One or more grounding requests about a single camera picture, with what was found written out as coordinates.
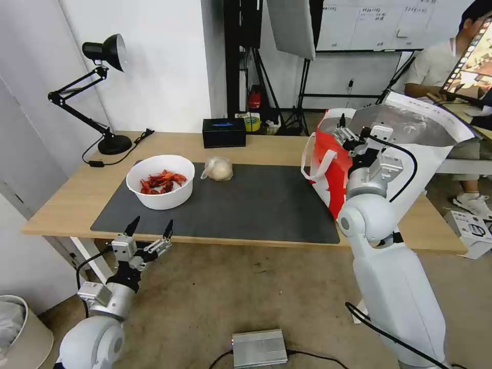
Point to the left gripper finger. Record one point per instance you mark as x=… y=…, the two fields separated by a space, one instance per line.
x=132 y=226
x=166 y=235

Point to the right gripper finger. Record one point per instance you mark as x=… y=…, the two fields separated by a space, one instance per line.
x=339 y=130
x=352 y=135

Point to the red white takeout bag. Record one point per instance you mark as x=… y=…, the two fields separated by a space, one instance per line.
x=333 y=180

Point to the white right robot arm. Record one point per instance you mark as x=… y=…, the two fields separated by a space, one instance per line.
x=396 y=288

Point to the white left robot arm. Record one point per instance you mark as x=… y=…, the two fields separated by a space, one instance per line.
x=92 y=342

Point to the clear bag with bun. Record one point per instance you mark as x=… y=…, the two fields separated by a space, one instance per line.
x=221 y=169

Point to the white round bowl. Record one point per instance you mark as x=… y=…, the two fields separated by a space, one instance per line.
x=166 y=200

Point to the black whiteboard stand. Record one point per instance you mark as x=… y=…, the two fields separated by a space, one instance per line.
x=326 y=97

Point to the white table leg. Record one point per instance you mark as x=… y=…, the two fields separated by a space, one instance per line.
x=90 y=258

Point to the black light stand tripod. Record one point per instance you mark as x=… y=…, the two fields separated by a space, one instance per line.
x=293 y=115

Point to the red crayfish shells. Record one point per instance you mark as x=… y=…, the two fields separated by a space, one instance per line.
x=154 y=181

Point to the black desk lamp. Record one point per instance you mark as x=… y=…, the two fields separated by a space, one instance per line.
x=115 y=145

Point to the yellow tape roll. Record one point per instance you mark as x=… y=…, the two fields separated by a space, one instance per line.
x=252 y=124

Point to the black table mat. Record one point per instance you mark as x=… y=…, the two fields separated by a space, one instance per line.
x=250 y=203

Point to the red fire extinguisher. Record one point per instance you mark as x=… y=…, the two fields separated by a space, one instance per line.
x=255 y=100

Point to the beige tape roll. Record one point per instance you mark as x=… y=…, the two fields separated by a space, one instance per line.
x=242 y=115

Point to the white whiteboard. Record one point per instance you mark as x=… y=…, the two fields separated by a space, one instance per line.
x=365 y=27

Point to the person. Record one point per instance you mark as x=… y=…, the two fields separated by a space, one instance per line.
x=434 y=65

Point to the black tissue box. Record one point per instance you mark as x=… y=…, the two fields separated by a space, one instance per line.
x=223 y=137

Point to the grey softbox panel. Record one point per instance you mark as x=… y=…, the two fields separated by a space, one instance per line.
x=292 y=27

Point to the white waste bin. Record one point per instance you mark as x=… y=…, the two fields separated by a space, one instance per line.
x=34 y=342

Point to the grey bin liner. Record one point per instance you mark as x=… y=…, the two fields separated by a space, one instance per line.
x=8 y=323

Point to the white printed cardboard box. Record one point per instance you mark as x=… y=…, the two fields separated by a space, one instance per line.
x=469 y=230

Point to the open laptop screen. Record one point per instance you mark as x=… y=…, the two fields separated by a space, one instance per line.
x=472 y=57

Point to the silver power supply box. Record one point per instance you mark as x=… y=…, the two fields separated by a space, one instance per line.
x=259 y=348

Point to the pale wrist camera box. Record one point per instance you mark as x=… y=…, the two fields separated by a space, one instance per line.
x=381 y=133
x=123 y=249

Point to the black metal rack frame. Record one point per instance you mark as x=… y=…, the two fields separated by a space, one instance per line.
x=232 y=57

